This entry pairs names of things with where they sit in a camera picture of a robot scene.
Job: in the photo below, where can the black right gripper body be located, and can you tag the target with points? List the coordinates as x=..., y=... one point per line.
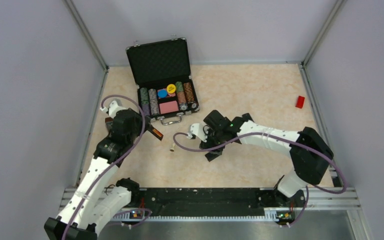
x=214, y=139

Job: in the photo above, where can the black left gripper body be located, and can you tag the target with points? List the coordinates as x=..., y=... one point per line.
x=137, y=131

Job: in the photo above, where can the red battery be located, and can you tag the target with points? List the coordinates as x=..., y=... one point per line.
x=158, y=134

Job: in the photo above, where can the black remote with buttons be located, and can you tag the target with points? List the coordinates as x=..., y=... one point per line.
x=150, y=128

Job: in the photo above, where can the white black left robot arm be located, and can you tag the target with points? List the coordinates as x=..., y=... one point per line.
x=84, y=216

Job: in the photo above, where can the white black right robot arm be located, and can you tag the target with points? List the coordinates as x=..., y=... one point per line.
x=308, y=152

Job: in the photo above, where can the brown wooden card holder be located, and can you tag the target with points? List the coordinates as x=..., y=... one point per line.
x=108, y=123

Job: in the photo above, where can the pink playing card deck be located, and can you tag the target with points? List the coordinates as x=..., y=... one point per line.
x=168, y=107

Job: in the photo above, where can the blue poker chip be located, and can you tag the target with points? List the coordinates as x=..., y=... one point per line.
x=162, y=93

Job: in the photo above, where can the yellow poker chip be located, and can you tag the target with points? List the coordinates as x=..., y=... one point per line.
x=171, y=88

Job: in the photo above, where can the black poker chip case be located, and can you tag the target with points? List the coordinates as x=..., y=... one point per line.
x=156, y=65

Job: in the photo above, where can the red toy brick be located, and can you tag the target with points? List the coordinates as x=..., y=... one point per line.
x=300, y=102

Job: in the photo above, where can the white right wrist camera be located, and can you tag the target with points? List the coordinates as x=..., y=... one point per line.
x=198, y=130

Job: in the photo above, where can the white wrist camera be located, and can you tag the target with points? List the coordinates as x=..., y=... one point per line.
x=113, y=108
x=198, y=130

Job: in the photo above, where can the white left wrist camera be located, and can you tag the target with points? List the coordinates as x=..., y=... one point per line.
x=113, y=108

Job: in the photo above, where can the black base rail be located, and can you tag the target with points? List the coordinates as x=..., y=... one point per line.
x=210, y=205

